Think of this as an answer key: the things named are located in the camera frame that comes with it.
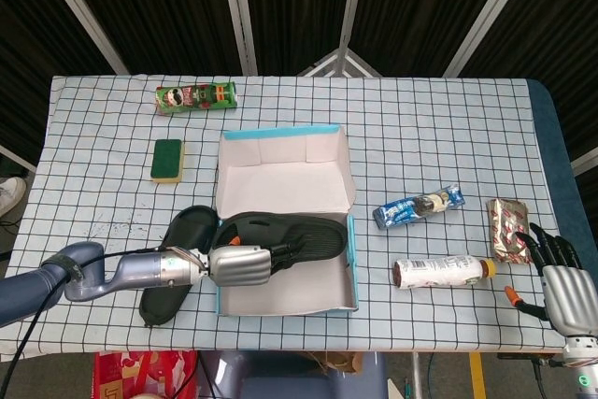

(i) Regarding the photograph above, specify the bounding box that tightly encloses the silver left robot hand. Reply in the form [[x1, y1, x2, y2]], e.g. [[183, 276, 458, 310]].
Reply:
[[205, 234, 307, 288]]

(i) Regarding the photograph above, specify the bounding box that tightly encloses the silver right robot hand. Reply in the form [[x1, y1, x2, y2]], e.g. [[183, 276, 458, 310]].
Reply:
[[504, 221, 598, 337]]

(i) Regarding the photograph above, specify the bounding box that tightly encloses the black rubber slipper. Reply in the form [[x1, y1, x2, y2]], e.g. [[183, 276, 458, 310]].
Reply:
[[138, 205, 220, 328], [215, 211, 349, 272]]

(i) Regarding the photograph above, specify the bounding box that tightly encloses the white and teal shoebox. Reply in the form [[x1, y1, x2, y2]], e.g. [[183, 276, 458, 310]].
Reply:
[[213, 123, 360, 317]]

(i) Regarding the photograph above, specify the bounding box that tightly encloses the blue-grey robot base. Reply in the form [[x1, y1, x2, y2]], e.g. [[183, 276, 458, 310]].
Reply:
[[198, 350, 389, 399]]

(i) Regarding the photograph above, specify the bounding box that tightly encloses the white shoe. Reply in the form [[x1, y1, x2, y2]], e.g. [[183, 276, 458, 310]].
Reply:
[[0, 177, 28, 218]]

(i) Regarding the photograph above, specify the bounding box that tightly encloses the silver and red snack packet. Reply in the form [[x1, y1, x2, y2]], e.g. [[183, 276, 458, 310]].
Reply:
[[485, 197, 534, 264]]

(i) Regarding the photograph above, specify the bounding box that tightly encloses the green and yellow sponge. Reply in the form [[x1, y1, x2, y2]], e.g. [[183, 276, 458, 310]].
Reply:
[[150, 138, 186, 184]]

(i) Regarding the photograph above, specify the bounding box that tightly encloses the white-label brown drink bottle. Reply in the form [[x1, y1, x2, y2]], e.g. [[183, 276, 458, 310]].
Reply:
[[392, 254, 498, 289]]

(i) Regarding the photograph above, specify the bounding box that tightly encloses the brown paper bag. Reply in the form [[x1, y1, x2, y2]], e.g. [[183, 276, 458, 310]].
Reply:
[[303, 350, 364, 375]]

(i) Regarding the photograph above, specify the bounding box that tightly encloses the red patterned bag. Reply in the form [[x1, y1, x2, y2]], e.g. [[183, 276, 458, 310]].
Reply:
[[93, 349, 200, 399]]

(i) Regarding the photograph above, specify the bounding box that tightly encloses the blue Oreo cookie pack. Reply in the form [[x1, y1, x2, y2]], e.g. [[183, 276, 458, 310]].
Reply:
[[372, 183, 467, 231]]

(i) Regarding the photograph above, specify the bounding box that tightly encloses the green Pringles can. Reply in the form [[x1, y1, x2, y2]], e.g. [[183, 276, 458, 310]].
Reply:
[[154, 81, 239, 117]]

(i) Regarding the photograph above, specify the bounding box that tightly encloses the checkered light blue tablecloth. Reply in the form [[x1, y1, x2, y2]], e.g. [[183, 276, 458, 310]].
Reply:
[[0, 74, 578, 363]]

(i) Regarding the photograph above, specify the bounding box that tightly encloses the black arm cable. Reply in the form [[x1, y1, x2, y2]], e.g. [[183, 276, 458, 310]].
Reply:
[[4, 245, 197, 375]]

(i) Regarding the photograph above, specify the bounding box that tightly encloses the black folding screen white frame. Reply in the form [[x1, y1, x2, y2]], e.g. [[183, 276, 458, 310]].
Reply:
[[0, 0, 598, 176]]

